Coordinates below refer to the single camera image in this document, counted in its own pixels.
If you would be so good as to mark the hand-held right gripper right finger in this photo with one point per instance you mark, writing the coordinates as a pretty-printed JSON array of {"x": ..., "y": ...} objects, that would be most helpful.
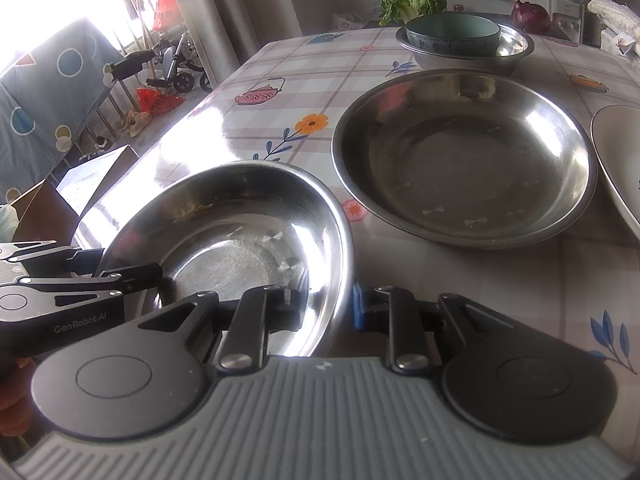
[{"x": 358, "y": 310}]

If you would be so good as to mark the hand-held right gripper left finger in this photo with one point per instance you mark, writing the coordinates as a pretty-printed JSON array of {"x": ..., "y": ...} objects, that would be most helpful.
[{"x": 280, "y": 317}]

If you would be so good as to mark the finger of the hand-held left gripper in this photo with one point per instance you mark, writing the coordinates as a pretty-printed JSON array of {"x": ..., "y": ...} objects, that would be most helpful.
[
  {"x": 85, "y": 260},
  {"x": 140, "y": 275}
]

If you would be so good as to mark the large steel basin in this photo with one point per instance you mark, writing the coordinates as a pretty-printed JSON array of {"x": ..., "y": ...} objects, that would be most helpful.
[{"x": 225, "y": 220}]

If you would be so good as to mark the steel bowl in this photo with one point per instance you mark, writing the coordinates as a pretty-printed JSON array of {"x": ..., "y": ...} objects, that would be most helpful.
[
  {"x": 512, "y": 42},
  {"x": 465, "y": 66}
]

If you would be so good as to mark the teal ceramic bowl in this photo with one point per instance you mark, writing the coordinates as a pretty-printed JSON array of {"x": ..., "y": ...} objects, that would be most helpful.
[{"x": 450, "y": 27}]

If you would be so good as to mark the person's left hand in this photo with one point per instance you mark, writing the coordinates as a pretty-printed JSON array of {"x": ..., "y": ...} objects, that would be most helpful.
[{"x": 12, "y": 395}]

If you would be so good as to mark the cardboard box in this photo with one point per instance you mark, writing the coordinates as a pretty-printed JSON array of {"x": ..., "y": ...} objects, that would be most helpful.
[{"x": 45, "y": 215}]

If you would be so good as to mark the beige shoe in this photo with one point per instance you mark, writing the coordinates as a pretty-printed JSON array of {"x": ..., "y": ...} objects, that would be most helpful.
[{"x": 136, "y": 122}]

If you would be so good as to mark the grey dotted blanket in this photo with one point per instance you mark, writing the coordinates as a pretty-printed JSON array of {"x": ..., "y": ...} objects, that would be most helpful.
[{"x": 50, "y": 100}]

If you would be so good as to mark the red plastic bag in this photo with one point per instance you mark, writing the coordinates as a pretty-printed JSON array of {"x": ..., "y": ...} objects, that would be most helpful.
[{"x": 157, "y": 100}]

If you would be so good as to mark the shallow steel plate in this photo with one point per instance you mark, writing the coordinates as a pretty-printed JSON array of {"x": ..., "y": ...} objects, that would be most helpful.
[{"x": 465, "y": 160}]

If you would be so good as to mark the wheelchair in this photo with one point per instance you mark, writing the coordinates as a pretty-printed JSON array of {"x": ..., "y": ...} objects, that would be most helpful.
[{"x": 172, "y": 62}]

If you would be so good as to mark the orange plastic bag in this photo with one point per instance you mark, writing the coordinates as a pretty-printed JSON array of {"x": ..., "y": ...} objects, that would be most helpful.
[{"x": 164, "y": 7}]

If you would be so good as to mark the beige curtain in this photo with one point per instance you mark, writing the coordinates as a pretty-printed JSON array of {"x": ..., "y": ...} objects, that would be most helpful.
[{"x": 240, "y": 10}]

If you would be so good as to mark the white plastic bag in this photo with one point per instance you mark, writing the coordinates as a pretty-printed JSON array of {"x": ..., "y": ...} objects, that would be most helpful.
[{"x": 350, "y": 20}]

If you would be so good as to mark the white ceramic plate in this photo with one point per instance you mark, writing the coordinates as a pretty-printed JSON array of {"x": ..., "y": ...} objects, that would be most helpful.
[{"x": 622, "y": 160}]

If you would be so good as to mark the napa cabbage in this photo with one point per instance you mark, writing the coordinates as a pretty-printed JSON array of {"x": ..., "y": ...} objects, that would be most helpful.
[{"x": 412, "y": 2}]

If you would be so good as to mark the red onion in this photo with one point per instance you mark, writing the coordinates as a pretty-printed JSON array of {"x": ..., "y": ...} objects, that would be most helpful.
[{"x": 530, "y": 17}]

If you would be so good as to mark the white water dispenser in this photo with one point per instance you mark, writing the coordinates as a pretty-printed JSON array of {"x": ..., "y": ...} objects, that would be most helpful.
[{"x": 567, "y": 17}]

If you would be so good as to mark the white paper bag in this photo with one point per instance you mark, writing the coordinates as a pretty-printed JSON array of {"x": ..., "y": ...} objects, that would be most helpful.
[{"x": 612, "y": 40}]

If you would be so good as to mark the rolled white quilt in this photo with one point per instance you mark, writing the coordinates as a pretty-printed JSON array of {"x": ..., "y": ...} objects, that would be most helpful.
[{"x": 617, "y": 10}]

